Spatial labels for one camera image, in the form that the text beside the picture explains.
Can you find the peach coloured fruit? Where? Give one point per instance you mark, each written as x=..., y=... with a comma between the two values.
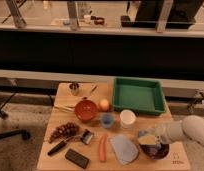
x=104, y=105

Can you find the purple bowl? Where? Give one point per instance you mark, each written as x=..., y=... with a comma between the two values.
x=155, y=152

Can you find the white paper cup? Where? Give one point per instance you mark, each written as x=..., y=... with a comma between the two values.
x=127, y=119

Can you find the orange carrot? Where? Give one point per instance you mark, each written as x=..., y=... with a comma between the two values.
x=102, y=155

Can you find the green plastic tray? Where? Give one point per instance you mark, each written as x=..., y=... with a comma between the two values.
x=140, y=96

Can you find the blue small cup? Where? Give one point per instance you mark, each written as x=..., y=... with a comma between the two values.
x=107, y=120

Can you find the black rectangular block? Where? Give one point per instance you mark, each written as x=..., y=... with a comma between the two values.
x=77, y=158

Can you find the small metal cup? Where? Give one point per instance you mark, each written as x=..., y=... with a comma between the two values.
x=74, y=88

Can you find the wooden spoon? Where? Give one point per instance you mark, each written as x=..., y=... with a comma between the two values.
x=89, y=94

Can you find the grey blue cloth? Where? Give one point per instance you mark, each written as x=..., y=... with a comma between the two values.
x=125, y=150

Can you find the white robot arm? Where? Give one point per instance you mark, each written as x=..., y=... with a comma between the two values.
x=189, y=128

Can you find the bunch of dark grapes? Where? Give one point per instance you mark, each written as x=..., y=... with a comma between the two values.
x=65, y=130

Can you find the orange red bowl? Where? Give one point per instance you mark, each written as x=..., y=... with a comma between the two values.
x=86, y=110

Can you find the yellow sponge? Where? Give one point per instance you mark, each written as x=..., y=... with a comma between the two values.
x=147, y=139

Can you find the wooden chopsticks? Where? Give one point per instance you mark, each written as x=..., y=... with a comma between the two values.
x=65, y=108

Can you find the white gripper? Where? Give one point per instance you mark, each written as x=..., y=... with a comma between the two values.
x=156, y=134

